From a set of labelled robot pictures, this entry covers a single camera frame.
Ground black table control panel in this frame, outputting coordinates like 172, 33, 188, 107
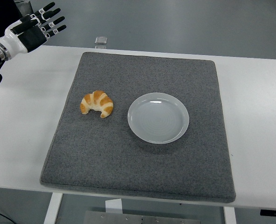
260, 209, 276, 217

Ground grey felt mat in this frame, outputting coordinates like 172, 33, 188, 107
40, 51, 236, 203

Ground black floor cable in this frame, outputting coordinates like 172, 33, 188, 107
0, 207, 15, 224

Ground dark bulky object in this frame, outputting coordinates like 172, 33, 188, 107
0, 0, 34, 42

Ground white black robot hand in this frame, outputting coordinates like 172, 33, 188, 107
3, 1, 68, 56

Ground white table leg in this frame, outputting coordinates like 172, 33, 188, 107
223, 206, 237, 224
43, 193, 63, 224

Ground grey mesh bin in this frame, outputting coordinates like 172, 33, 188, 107
14, 0, 34, 14

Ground golden croissant bread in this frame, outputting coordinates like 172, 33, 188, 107
80, 90, 114, 119

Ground grey metal plate with screws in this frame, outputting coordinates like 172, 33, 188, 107
84, 210, 200, 224

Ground pale grey round plate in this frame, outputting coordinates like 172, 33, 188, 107
127, 92, 190, 145

